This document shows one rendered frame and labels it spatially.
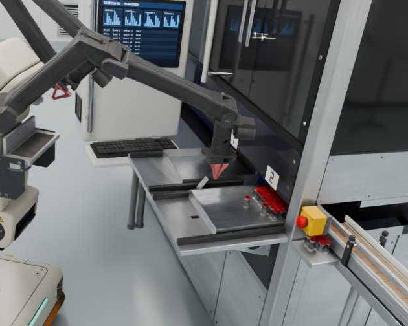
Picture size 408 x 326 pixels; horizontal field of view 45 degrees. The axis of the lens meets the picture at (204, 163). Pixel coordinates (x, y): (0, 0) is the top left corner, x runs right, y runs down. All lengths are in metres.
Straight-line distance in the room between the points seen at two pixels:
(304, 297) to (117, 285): 1.16
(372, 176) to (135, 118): 1.18
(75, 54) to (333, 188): 0.94
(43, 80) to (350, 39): 0.87
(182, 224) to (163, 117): 0.89
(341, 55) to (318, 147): 0.29
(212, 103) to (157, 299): 1.50
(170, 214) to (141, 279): 1.11
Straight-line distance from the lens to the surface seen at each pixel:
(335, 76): 1.53
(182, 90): 1.43
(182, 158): 2.17
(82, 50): 1.37
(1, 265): 2.51
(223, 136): 1.54
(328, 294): 2.08
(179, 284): 2.84
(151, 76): 1.41
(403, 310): 1.56
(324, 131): 1.59
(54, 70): 1.43
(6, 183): 1.80
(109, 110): 2.39
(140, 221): 2.88
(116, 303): 2.70
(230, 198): 1.92
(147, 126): 2.48
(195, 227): 1.72
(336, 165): 1.69
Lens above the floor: 1.84
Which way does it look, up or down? 26 degrees down
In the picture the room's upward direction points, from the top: 9 degrees clockwise
